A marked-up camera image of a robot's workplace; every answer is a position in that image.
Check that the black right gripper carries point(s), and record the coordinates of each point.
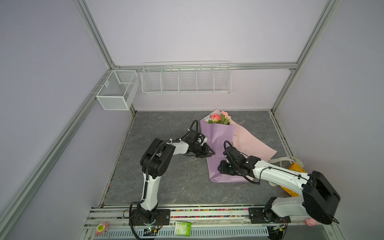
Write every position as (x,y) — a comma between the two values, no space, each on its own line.
(222,167)

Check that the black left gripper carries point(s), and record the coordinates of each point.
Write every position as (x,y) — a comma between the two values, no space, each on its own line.
(205,153)

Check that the pink purple wrapping paper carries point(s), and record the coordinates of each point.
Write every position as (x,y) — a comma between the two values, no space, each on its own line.
(240,138)

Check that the white fake rose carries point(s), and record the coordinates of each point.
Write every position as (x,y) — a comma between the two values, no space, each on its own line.
(208,119)

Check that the red pink fake rose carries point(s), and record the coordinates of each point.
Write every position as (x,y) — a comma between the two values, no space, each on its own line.
(215,119)

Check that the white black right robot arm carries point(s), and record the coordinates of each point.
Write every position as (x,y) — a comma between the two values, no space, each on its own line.
(316,197)

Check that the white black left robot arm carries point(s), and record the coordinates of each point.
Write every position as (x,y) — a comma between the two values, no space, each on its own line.
(155,163)

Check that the cream printed ribbon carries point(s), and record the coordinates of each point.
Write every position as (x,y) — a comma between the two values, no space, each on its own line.
(295,163)

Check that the green small packet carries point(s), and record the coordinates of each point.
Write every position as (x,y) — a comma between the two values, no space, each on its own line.
(182,229)

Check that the small pink pig toy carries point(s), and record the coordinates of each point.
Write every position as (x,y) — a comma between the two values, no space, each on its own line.
(311,222)

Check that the white mesh box basket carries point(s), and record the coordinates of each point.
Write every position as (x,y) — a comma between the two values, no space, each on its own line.
(119,90)

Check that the pink green round toy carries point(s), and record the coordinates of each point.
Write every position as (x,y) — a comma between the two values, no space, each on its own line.
(101,228)

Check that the white wire shelf basket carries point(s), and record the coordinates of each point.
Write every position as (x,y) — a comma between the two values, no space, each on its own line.
(195,77)

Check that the white vented cable duct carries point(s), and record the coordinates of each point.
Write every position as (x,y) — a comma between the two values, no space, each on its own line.
(195,233)

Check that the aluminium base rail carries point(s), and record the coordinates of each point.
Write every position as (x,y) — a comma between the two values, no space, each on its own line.
(117,216)

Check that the aluminium enclosure frame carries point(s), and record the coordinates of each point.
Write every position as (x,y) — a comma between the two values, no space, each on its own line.
(50,63)

